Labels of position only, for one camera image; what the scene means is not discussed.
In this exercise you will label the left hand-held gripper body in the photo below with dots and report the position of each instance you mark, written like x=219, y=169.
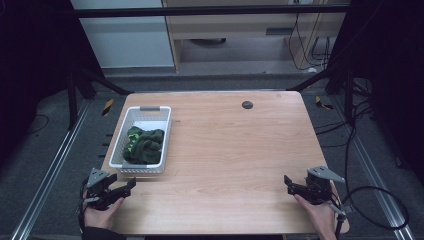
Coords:
x=97, y=191

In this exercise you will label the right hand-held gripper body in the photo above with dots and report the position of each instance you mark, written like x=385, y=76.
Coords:
x=319, y=188

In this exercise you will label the person's left hand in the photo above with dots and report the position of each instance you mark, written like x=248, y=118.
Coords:
x=101, y=216

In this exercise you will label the person's right hand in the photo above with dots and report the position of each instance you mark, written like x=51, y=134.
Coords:
x=320, y=216

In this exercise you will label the white plastic basket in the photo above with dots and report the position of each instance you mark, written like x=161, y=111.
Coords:
x=137, y=166

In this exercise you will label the dark green cloth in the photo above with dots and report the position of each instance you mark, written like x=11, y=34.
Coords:
x=145, y=146

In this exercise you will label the yellow black floor tape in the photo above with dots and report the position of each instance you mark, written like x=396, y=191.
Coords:
x=107, y=107
x=322, y=104

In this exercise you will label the black metal stand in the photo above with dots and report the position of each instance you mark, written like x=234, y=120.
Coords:
x=72, y=100
x=348, y=93

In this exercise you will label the grey round table grommet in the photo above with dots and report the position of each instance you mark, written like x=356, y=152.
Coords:
x=247, y=105

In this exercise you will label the dark curtain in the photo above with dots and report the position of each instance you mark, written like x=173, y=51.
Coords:
x=393, y=83
x=33, y=66

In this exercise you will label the white cabinet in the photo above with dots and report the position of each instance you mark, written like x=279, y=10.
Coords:
x=126, y=40

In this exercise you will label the light wooden desk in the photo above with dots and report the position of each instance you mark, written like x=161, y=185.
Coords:
x=233, y=28

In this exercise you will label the aluminium floor rail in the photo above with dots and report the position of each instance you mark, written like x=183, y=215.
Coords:
x=50, y=173
x=373, y=173

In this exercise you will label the black horizontal frame bar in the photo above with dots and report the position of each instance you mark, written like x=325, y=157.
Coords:
x=200, y=11

